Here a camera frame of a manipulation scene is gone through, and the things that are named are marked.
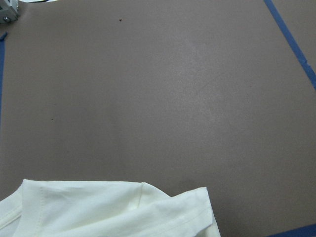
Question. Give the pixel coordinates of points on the cream long-sleeve cat T-shirt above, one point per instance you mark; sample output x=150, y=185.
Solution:
x=105, y=209

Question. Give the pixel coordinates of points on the aluminium frame post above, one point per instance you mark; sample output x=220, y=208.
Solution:
x=9, y=11

